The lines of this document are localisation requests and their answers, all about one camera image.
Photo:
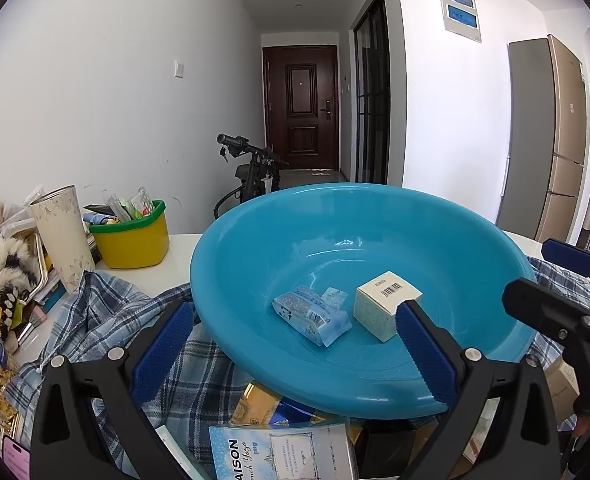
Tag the dark brown door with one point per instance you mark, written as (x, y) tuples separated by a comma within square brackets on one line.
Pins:
[(300, 100)]

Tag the white light switch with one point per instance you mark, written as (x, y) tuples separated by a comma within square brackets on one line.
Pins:
[(178, 68)]

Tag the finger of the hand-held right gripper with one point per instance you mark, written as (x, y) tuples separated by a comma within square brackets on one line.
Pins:
[(567, 255), (540, 302)]

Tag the blue plaid cloth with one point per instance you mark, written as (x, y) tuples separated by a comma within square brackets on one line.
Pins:
[(105, 310)]

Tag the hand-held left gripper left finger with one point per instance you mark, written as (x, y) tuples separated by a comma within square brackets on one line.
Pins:
[(162, 355)]

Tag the cream box with barcode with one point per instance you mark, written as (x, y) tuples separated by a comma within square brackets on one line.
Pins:
[(375, 310)]

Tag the gold and blue carton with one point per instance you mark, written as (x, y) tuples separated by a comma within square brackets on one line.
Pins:
[(260, 405)]

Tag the white wall panel blue windows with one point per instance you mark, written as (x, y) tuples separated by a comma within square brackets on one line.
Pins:
[(457, 10)]

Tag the gold refrigerator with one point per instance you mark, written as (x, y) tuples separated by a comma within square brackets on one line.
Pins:
[(540, 135)]

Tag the furry plush toy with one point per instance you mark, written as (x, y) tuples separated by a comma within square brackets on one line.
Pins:
[(10, 265)]

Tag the smartphone with pink screen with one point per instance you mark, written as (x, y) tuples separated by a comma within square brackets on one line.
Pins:
[(15, 455)]

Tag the yellow bin with green rim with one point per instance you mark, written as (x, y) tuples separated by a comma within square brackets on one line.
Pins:
[(130, 245)]

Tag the stack of books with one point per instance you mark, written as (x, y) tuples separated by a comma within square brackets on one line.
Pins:
[(50, 300)]

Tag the cream patterned tumbler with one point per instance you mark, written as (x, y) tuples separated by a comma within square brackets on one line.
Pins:
[(62, 240)]

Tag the blue plastic basin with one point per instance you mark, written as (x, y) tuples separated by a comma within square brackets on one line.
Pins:
[(325, 240)]

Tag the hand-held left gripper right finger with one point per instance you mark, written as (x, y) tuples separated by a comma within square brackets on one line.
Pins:
[(425, 355)]

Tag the light blue printed packet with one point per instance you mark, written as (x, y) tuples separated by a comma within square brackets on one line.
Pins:
[(275, 452)]

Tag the black electric scooter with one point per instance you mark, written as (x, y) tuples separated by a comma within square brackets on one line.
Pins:
[(250, 172)]

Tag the bundle of small packets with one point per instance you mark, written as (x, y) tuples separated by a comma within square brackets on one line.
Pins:
[(125, 207)]

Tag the blue wet wipes packet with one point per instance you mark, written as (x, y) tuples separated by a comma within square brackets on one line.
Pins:
[(310, 317)]

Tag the black framed glass door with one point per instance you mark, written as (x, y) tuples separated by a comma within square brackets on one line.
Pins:
[(372, 85)]

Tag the makeup brush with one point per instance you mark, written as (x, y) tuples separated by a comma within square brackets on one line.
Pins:
[(32, 320)]

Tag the clear plastic bag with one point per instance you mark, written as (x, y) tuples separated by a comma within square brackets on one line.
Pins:
[(12, 215)]

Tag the beige cardboard box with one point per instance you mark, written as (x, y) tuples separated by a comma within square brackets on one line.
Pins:
[(560, 385)]

